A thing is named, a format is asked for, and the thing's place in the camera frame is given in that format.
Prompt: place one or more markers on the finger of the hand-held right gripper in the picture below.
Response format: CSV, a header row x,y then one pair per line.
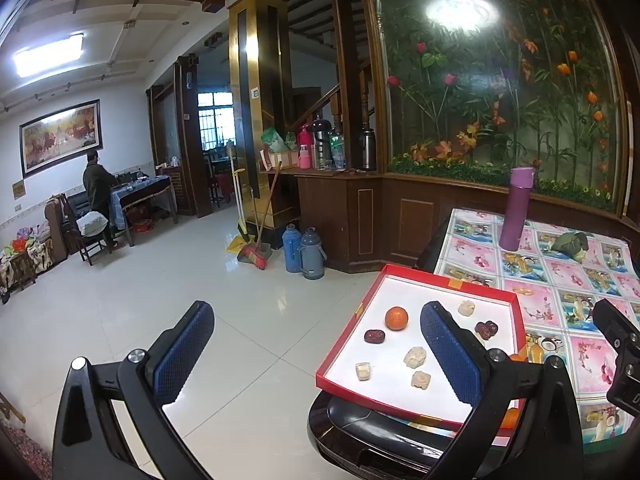
x,y
627,382
617,327

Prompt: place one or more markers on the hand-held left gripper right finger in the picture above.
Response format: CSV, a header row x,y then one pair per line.
x,y
452,355

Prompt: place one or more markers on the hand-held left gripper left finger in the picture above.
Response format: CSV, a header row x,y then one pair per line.
x,y
185,355

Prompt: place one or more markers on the beige pastry piece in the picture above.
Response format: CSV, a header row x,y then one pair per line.
x,y
364,371
466,307
421,379
415,356

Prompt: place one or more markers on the red date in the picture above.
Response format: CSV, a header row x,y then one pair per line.
x,y
493,330
481,329
374,336

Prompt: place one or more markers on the orange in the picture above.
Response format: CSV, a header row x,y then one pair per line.
x,y
396,318

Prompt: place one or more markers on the red box tray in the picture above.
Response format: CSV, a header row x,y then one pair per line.
x,y
400,295

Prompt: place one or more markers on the printed pink tablecloth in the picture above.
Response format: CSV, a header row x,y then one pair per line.
x,y
565,280

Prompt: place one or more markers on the green leafy vegetable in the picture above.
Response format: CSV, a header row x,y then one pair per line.
x,y
570,245

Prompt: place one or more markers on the black leather stool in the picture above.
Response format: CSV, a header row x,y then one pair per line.
x,y
360,430

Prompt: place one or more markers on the yellow dustpan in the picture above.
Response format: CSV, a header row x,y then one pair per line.
x,y
235,242

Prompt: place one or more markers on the blue thermos flask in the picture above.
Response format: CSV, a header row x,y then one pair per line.
x,y
290,249

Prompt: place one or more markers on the purple thermos bottle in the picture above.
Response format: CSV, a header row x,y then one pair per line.
x,y
517,210

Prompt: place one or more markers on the wooden chair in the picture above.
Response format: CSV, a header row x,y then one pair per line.
x,y
75,240

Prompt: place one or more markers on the grey thermos flask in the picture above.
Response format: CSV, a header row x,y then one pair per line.
x,y
311,255

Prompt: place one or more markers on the white cushion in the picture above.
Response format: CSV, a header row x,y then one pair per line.
x,y
92,222

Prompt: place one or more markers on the table with blue cloth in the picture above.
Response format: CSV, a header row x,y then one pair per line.
x,y
142,192

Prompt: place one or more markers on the wooden counter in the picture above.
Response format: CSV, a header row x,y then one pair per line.
x,y
350,220

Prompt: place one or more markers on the sofa with patterned cover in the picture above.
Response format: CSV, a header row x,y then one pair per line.
x,y
25,255

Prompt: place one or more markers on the pink cup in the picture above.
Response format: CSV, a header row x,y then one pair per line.
x,y
303,158

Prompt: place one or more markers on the green plastic bag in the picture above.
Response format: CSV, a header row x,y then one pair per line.
x,y
274,141

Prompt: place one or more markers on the green plastic bottle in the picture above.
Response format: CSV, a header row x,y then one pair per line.
x,y
338,152

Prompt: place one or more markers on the barred window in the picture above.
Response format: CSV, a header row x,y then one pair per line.
x,y
215,120

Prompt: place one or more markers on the artificial flower glass display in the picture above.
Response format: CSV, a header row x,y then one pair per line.
x,y
500,110

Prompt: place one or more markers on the pink bottle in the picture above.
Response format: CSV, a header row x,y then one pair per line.
x,y
303,136

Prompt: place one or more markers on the black thermos pot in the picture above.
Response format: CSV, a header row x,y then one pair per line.
x,y
320,142

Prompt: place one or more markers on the wooden staircase railing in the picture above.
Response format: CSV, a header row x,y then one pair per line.
x,y
330,105

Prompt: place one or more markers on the golden pillar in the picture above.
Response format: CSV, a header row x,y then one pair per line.
x,y
260,85

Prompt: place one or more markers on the ceiling light panel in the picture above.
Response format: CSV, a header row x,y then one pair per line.
x,y
47,55

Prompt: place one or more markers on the small yellow wall plaque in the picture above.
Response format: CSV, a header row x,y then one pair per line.
x,y
18,188

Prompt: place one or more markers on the framed wall painting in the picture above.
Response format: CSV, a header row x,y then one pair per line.
x,y
60,137

